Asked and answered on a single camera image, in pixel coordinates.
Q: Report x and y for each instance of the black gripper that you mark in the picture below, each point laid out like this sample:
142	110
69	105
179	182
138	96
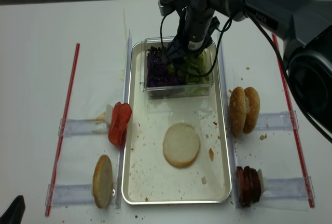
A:
193	35

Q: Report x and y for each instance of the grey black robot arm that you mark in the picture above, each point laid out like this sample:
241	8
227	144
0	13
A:
303	25

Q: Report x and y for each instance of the green lettuce pile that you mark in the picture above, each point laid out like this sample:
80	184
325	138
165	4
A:
189	69

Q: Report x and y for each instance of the red tomato slices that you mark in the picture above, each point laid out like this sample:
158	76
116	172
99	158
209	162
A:
121	115

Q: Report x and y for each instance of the white paper behind tomato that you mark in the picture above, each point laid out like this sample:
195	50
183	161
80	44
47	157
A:
108	114

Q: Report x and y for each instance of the dark meat patties stack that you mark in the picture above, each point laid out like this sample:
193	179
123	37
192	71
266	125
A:
249	186

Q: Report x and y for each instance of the white paper behind patties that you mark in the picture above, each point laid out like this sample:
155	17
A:
262	181

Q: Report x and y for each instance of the shredded purple cabbage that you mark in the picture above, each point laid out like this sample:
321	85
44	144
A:
159	71

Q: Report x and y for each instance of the clear plastic salad container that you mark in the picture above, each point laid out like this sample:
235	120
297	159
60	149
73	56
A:
174	91

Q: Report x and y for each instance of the sesame bun left half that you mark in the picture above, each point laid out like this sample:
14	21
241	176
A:
237	110

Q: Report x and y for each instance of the sesame bun half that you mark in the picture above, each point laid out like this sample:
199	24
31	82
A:
252	109
237	110

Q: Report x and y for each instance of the sesame bun right half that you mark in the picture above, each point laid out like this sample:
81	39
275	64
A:
252	109

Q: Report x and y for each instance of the bun bottom on tray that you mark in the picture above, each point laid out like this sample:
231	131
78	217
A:
181	145

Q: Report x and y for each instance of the red straw right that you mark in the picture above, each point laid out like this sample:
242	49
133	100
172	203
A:
294	131

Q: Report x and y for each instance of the red straw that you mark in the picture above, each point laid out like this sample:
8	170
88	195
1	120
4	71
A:
60	140
294	131

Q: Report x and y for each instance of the white metal tray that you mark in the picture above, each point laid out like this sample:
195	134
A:
147	177

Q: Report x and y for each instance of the red straw left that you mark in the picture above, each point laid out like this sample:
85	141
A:
60	140

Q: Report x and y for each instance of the clear holder upper right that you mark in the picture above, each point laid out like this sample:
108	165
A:
286	120

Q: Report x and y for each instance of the clear holder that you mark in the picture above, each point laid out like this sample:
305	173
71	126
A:
74	127
288	188
65	195
286	120

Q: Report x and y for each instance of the clear holder upper left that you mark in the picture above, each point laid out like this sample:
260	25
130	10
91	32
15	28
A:
74	127

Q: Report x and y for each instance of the upright bun slice left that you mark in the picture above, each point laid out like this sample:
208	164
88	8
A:
103	182

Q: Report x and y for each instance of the clear holder lower right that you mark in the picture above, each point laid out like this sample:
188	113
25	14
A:
288	188

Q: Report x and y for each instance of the clear holder lower left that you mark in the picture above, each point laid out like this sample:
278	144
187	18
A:
65	195

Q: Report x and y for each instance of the black object bottom left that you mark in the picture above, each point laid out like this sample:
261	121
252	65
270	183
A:
15	212

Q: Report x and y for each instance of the clear plastic rail right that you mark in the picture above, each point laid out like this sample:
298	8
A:
229	135

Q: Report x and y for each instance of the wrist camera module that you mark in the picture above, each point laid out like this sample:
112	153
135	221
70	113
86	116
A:
167	7

